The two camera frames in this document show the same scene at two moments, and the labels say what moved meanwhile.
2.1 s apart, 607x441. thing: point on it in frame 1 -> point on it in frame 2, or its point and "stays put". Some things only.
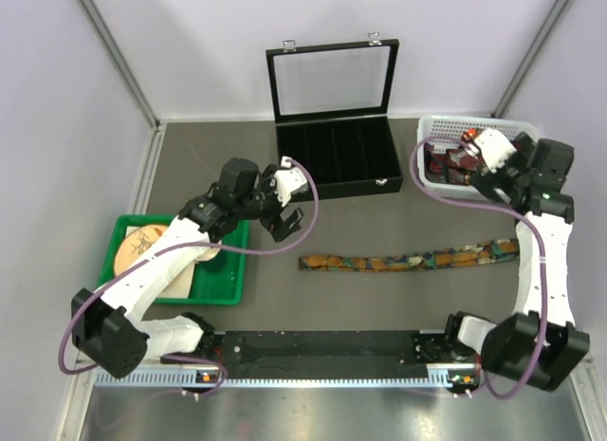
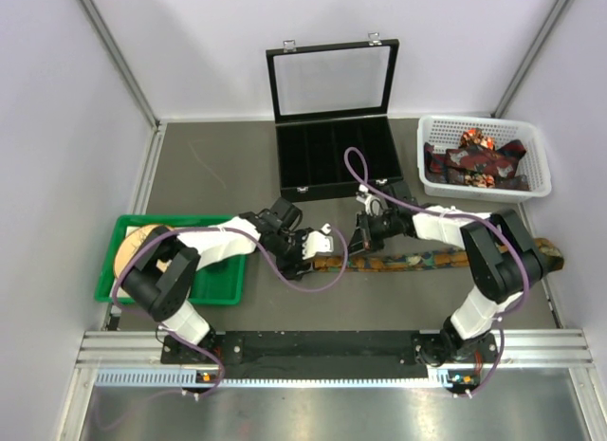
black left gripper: x=276 y=227 -> x=287 y=268
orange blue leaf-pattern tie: x=478 y=253 stays put
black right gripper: x=484 y=183 -> x=363 y=238
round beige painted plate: x=137 y=242 stays put
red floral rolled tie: x=469 y=135 stays put
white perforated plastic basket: x=449 y=129 stays put
